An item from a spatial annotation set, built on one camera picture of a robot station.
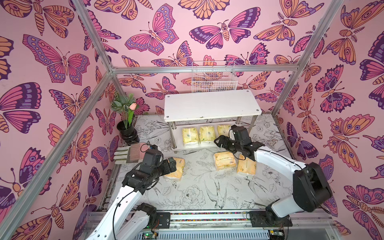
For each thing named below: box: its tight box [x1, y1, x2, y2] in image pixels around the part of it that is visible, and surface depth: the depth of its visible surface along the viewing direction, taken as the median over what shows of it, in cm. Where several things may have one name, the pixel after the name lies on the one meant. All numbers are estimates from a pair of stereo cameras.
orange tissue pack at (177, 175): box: [164, 157, 186, 181], surface depth 88 cm
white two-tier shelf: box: [164, 89, 262, 149], surface depth 80 cm
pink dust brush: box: [113, 142, 151, 165], surface depth 99 cm
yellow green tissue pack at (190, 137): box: [182, 127, 200, 147], surface depth 97 cm
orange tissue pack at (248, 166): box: [237, 154, 257, 175], surface depth 89 cm
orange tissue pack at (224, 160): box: [214, 151, 237, 171], surface depth 94 cm
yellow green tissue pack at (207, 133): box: [199, 126, 216, 142], surface depth 99 cm
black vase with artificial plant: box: [110, 93, 140, 145], surface depth 94 cm
